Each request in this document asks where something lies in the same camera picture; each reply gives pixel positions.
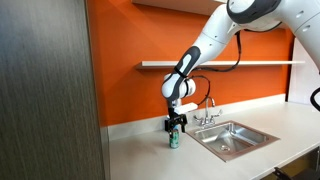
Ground stainless steel sink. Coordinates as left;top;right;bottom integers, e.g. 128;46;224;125
185;120;280;163

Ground dark wood cabinet panel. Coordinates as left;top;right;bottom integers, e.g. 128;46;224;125
0;0;106;180

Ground white wall shelf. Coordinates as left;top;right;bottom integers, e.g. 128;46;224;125
134;60;306;70

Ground white counter backsplash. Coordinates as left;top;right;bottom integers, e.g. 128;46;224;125
106;93;287;142

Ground green soda can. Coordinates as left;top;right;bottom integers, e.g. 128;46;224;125
169;128;181;150

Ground white overhead cabinet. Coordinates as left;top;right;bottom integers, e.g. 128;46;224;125
131;0;231;17

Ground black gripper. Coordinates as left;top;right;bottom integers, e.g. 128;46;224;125
164;106;188;134

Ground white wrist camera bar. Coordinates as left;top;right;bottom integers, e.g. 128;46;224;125
173;102;199;116

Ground chrome faucet with black handles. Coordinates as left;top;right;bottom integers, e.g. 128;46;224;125
193;96;223;129

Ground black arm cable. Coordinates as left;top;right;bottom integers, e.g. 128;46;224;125
189;29;243;106

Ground thick black base cable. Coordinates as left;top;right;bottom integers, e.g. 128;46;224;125
309;87;320;113

